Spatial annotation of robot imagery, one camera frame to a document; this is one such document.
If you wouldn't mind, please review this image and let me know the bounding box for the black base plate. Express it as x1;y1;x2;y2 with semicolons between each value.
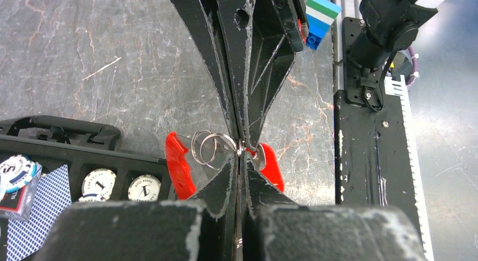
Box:
334;17;420;231

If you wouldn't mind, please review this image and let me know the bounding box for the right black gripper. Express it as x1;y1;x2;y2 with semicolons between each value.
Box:
170;0;309;149

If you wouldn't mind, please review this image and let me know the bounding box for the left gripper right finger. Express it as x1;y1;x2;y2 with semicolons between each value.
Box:
240;152;427;260

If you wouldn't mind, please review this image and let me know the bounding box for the red key tag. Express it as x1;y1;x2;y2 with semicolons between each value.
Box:
246;143;285;192

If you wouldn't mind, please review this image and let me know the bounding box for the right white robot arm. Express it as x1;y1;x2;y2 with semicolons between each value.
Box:
170;0;444;151

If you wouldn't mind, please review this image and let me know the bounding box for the white cable comb rail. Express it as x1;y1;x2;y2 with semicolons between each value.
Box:
384;76;435;260

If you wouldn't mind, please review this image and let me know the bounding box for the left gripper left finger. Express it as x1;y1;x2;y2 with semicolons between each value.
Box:
34;156;238;260

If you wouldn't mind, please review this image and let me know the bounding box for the red keyring carabiner with rings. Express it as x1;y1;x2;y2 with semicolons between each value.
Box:
165;130;240;200

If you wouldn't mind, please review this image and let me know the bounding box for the black poker chip case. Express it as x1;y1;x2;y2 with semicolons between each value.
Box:
0;115;178;261

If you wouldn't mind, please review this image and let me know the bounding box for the blue green brick stack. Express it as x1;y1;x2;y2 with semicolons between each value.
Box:
306;0;342;50

